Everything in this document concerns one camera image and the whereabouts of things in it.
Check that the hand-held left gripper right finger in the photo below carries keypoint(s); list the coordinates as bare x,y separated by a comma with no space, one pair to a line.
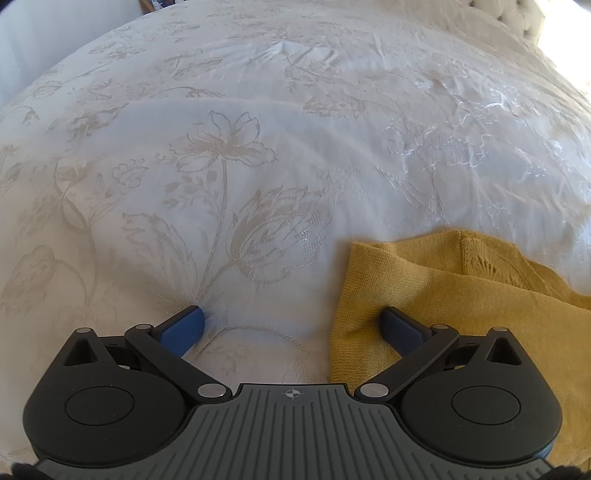
402,330

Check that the white curtain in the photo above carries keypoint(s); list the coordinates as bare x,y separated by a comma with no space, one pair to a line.
51,32

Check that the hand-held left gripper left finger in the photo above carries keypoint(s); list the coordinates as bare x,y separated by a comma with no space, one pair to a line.
184,328

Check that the beige tufted headboard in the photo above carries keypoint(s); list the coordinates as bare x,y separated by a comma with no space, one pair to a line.
503,16

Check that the blue white patterned object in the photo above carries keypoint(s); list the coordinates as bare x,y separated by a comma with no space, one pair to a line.
150,4

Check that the yellow knit garment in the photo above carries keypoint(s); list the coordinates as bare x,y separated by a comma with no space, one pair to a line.
461,304

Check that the white floral embroidered bedspread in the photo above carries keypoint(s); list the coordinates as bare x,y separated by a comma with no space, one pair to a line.
258,152

